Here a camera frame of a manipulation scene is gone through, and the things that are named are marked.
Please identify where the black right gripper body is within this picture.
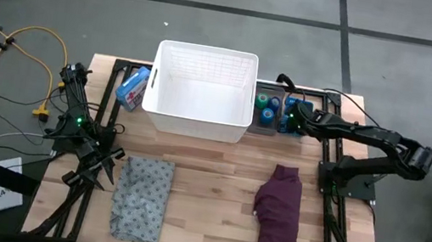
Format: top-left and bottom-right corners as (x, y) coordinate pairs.
(285, 99), (327, 138)

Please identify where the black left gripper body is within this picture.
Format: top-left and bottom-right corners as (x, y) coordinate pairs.
(60, 132), (128, 193)

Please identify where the dark blue bandage roll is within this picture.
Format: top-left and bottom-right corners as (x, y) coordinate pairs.
(266, 95), (283, 114)

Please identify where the light blue bandage roll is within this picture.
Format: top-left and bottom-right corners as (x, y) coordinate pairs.
(258, 106), (276, 127)

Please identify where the grey diamond-patterned pillow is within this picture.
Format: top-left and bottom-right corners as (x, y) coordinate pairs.
(106, 153), (177, 242)

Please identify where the green bandage roll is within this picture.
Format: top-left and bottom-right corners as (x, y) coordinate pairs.
(254, 92), (271, 111)

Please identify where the maroon cloth pillow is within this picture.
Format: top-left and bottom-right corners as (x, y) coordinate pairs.
(248, 161), (309, 242)

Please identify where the small blue plastic basket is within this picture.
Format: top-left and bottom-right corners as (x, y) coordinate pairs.
(278, 95), (317, 139)

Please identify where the clear grey plastic bin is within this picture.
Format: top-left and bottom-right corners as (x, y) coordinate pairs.
(247, 82), (287, 138)

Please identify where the blue first aid kit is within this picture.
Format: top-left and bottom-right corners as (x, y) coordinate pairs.
(112, 62), (152, 115)

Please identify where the white paper booklet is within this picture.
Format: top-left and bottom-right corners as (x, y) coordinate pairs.
(0, 154), (30, 222)

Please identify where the white perforated plastic basket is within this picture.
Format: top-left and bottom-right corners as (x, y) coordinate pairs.
(137, 37), (263, 146)

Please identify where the black cable plug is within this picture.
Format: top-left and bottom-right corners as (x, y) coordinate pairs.
(275, 73), (299, 92)

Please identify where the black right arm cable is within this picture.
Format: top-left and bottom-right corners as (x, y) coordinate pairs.
(318, 87), (390, 130)

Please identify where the yellow cable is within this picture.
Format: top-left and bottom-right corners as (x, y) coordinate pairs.
(0, 4), (76, 124)

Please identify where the white cable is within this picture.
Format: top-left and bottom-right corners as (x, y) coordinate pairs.
(0, 127), (48, 160)

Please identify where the black aluminium table frame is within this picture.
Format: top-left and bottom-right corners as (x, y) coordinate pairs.
(20, 48), (407, 242)

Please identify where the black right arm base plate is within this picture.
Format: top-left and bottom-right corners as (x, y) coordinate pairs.
(315, 160), (381, 203)

